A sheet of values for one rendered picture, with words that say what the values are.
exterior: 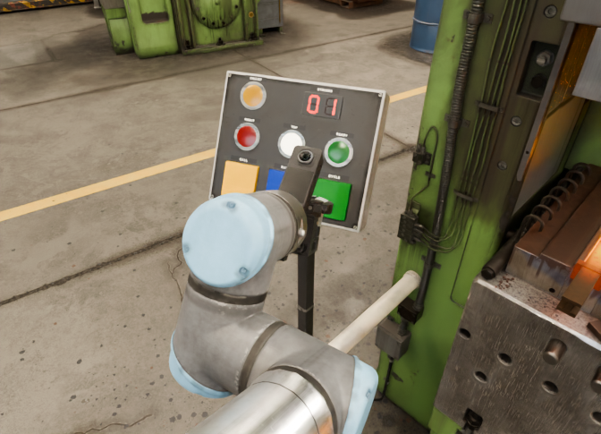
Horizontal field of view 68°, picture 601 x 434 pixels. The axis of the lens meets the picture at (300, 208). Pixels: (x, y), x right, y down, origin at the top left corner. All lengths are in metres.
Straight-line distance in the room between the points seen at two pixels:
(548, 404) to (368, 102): 0.67
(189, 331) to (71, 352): 1.60
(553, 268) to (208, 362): 0.63
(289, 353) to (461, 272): 0.81
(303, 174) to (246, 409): 0.37
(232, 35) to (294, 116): 4.51
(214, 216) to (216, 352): 0.14
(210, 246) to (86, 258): 2.05
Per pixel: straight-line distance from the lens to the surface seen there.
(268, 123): 0.94
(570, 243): 0.95
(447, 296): 1.27
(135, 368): 1.94
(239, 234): 0.44
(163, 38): 5.25
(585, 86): 0.77
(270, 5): 5.88
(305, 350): 0.46
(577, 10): 0.76
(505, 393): 1.07
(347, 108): 0.90
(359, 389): 0.44
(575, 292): 0.81
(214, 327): 0.49
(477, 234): 1.12
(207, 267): 0.46
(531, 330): 0.93
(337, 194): 0.88
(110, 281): 2.31
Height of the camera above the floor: 1.52
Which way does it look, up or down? 36 degrees down
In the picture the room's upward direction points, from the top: straight up
